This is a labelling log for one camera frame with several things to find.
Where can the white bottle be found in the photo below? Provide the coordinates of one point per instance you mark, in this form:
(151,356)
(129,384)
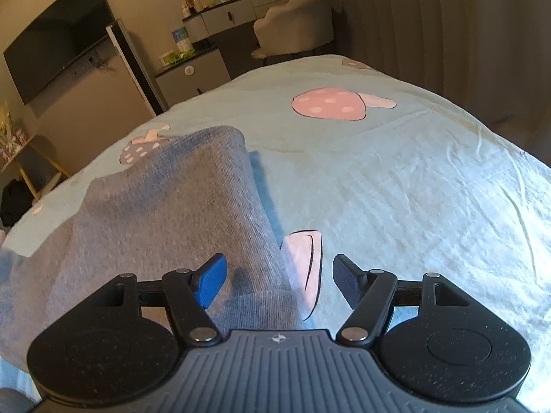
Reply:
(197,2)

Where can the beige curtain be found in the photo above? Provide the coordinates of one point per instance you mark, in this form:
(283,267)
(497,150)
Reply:
(452,43)

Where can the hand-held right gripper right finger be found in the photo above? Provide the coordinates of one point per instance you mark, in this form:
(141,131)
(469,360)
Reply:
(348,282)

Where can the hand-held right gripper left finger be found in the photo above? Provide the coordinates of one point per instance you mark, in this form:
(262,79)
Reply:
(211,282)

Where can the wrapped flower bouquet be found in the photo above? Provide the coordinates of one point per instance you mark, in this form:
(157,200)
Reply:
(6,133)

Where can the grey pants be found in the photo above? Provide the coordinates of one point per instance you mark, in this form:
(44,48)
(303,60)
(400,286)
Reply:
(172,223)

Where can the grey drawer cabinet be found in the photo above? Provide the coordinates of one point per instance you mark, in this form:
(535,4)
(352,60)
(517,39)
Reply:
(193,75)

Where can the white tower fan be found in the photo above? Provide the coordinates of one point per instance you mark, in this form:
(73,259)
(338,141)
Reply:
(137,69)

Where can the green item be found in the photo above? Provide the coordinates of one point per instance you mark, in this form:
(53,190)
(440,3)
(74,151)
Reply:
(181,55)

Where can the grey vanity desk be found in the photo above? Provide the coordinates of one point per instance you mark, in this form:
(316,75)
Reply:
(241,13)

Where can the reed diffuser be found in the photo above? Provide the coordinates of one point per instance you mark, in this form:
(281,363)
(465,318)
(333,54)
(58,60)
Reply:
(187,6)

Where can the black wall television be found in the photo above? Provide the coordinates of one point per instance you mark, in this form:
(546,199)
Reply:
(60,38)

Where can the black backpack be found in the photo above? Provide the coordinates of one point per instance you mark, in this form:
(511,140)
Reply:
(15,204)

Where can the light blue mushroom print blanket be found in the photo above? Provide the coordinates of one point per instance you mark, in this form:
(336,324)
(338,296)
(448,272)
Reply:
(387,172)

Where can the light blue box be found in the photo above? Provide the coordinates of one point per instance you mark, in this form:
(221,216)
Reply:
(181,41)

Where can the white shell-back chair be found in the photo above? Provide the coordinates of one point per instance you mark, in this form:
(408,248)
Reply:
(297,21)

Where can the person's dark clothing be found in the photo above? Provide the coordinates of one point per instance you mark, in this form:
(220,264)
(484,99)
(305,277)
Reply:
(15,402)

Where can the yellow side table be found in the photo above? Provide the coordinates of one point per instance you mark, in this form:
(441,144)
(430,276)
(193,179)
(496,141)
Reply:
(30,159)

